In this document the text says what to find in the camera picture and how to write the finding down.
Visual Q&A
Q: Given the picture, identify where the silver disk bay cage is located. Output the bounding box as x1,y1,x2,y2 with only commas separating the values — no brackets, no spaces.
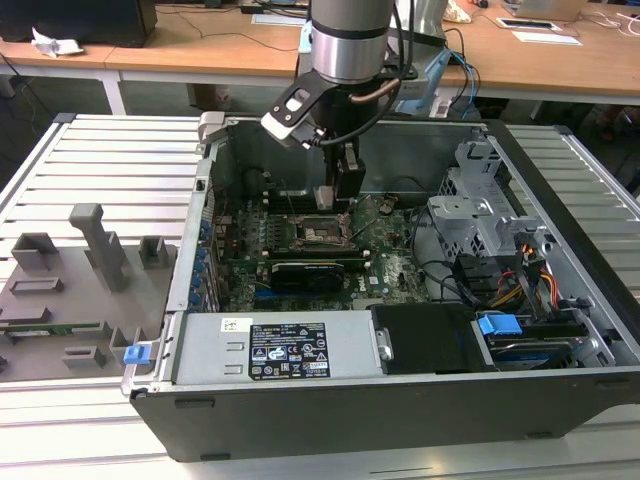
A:
427,139,557,262

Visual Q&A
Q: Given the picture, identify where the black wire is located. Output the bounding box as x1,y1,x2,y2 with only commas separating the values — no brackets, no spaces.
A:
387,174,437,200
413,259,475,304

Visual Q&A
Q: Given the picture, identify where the brown cardboard box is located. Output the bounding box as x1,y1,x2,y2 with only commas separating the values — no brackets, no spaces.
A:
191,83,233,113

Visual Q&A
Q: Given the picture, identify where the gray parts rack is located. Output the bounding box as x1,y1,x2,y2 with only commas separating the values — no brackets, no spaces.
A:
0,202,180,384

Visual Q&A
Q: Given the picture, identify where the hard disk in blue carrier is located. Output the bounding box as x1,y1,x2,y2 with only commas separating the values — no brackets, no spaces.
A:
474,310,589,372

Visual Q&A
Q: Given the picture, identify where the metal socket cover frame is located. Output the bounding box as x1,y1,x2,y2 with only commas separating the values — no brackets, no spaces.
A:
338,196,375,242

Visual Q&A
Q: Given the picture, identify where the black computer box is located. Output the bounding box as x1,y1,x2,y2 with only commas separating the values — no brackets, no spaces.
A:
0,0,159,49

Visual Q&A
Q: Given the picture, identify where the crumpled white paper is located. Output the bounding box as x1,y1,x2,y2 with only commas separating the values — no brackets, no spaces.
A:
30,25,86,58

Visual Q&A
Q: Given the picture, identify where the silver power supply with label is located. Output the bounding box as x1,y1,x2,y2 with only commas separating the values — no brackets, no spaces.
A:
172,312,376,386

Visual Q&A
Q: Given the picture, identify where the green motherboard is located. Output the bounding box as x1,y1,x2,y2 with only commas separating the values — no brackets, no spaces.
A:
212,192,432,314

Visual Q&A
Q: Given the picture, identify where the gray case handle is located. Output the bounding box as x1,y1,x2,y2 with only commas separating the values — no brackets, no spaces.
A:
196,111,229,148

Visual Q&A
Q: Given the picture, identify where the white paper sheet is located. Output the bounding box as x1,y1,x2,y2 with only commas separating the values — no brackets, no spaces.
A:
510,30,584,48
250,13,297,28

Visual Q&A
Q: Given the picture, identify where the wooden desk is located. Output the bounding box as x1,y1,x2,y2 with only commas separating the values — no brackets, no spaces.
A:
0,2,314,116
439,9,640,121

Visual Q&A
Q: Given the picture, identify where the blue case latch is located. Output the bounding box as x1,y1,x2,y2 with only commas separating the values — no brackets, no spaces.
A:
123,344,153,367

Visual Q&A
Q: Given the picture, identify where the open black PC case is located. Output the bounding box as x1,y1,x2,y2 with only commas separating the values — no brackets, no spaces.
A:
128,112,640,464

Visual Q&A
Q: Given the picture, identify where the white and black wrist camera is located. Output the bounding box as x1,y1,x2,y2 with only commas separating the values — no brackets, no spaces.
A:
259,82,324,149

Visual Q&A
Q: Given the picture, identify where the blue expansion slot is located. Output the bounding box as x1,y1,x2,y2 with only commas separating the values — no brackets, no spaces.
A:
253,292,351,310

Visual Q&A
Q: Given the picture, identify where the CPU socket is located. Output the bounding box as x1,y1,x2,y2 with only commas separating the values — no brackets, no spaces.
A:
291,212,360,254

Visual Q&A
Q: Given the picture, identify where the silver laptop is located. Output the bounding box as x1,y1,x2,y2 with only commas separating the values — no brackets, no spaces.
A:
501,0,589,23

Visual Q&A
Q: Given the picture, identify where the coloured power wire bundle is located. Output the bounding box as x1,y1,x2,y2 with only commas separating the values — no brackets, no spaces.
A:
492,242,559,309

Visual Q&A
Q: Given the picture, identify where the beige patterned bag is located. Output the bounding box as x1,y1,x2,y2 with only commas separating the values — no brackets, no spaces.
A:
444,0,474,24

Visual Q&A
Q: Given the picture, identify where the green RAM stick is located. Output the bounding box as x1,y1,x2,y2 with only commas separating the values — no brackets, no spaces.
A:
0,322,102,336

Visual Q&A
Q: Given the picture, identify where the black graphics card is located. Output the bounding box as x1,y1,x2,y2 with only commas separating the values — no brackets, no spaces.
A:
269,258,347,294

